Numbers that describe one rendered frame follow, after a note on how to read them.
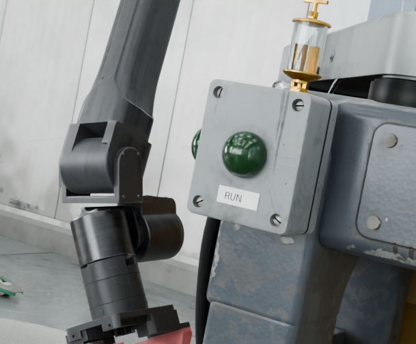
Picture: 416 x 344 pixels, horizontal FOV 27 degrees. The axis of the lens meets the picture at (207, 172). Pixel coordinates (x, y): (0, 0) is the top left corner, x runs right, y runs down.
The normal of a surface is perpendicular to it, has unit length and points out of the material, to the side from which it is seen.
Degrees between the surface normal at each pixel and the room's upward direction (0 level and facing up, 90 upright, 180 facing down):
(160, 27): 80
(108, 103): 71
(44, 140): 90
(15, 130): 90
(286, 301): 90
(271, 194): 90
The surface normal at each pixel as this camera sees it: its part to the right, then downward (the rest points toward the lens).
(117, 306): 0.10, -0.23
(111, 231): 0.39, -0.29
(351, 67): -0.97, -0.18
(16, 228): -0.51, -0.05
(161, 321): 0.82, -0.32
